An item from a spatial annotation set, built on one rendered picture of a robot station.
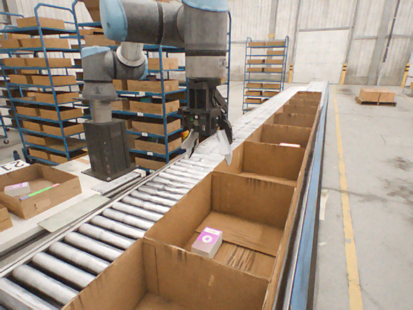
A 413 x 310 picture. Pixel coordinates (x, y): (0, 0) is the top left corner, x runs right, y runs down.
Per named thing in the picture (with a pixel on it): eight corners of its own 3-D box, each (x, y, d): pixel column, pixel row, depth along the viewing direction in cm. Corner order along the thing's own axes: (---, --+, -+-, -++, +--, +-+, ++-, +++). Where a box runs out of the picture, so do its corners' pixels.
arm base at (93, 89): (75, 97, 141) (72, 79, 138) (104, 96, 157) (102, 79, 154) (96, 99, 132) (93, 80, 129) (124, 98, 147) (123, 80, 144)
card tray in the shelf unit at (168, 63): (125, 69, 235) (123, 57, 231) (145, 67, 260) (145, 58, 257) (160, 69, 218) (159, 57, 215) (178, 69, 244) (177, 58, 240)
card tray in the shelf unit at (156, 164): (135, 165, 271) (134, 157, 267) (152, 156, 297) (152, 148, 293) (166, 171, 255) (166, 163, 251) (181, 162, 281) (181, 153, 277)
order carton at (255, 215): (211, 210, 95) (211, 169, 89) (291, 230, 83) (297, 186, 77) (147, 291, 62) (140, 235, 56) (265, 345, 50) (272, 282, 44)
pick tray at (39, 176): (41, 178, 151) (37, 162, 147) (83, 192, 134) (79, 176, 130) (-16, 199, 127) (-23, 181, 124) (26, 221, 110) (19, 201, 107)
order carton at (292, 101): (287, 115, 260) (289, 98, 254) (317, 117, 248) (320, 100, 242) (280, 123, 227) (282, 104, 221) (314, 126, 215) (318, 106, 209)
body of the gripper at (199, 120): (181, 135, 57) (179, 80, 52) (198, 126, 64) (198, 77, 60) (211, 138, 54) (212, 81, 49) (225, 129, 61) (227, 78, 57)
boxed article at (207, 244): (191, 259, 71) (190, 246, 69) (206, 237, 79) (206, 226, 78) (208, 266, 69) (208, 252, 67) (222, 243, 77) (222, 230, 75)
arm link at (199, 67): (196, 56, 59) (235, 56, 55) (196, 78, 61) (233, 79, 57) (176, 56, 52) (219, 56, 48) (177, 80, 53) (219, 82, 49)
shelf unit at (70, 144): (27, 164, 360) (-17, 9, 289) (59, 154, 401) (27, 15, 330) (72, 178, 318) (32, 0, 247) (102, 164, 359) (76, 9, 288)
